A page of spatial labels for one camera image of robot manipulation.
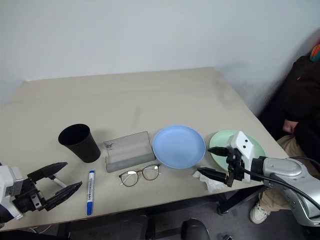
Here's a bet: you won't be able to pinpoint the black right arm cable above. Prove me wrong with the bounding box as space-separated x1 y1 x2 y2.
239 156 320 213

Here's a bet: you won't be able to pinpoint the bystander's bare hand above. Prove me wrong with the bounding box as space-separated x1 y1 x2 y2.
282 119 300 134

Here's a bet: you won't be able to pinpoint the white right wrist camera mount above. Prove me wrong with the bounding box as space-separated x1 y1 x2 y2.
226 130 255 183

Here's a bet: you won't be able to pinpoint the light blue plate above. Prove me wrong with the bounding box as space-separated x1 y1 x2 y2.
152 124 207 169

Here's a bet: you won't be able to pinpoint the white pen with black tip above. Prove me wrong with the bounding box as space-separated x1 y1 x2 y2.
49 175 68 189

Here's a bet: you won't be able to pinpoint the person's khaki trousers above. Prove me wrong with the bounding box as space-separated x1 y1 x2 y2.
258 134 320 213

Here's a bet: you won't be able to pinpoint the white floor cables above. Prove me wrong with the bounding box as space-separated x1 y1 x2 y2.
31 224 52 232

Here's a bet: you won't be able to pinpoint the white tissue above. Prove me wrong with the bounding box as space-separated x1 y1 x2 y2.
192 169 230 194

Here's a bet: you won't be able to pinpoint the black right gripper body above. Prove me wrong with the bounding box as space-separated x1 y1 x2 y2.
223 147 247 188

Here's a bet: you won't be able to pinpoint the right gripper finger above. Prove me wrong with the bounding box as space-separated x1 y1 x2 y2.
207 146 230 157
196 167 230 186

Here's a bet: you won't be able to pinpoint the light green plate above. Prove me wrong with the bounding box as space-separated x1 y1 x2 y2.
208 129 267 169

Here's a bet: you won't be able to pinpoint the person's white shoe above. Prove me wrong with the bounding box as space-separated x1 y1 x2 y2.
249 203 271 225

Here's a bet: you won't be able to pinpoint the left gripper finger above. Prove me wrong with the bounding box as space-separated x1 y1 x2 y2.
26 161 69 181
44 181 83 212

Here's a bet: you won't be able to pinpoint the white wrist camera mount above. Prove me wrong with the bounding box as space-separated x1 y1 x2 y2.
0 163 25 222
226 130 255 183

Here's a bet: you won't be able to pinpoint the black table leg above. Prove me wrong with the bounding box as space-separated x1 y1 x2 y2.
216 184 265 216

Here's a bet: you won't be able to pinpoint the grey glasses case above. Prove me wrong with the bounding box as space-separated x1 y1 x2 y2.
103 131 157 174

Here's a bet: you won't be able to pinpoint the black plastic cup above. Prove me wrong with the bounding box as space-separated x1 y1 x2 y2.
58 123 102 164

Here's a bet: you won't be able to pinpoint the blue-capped whiteboard marker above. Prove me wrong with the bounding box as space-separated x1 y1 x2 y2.
86 170 96 216

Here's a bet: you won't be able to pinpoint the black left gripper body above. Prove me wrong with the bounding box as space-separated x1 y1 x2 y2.
12 177 48 214

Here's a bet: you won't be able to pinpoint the brown round-rimmed glasses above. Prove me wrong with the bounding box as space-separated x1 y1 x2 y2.
118 164 161 188

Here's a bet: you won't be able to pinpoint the dark rounded shape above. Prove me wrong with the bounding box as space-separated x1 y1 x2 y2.
180 218 211 240

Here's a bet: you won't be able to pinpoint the colourful striped cloth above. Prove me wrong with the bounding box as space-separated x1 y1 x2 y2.
309 42 320 63

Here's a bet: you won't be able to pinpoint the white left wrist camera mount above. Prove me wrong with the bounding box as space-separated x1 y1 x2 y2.
0 163 25 222

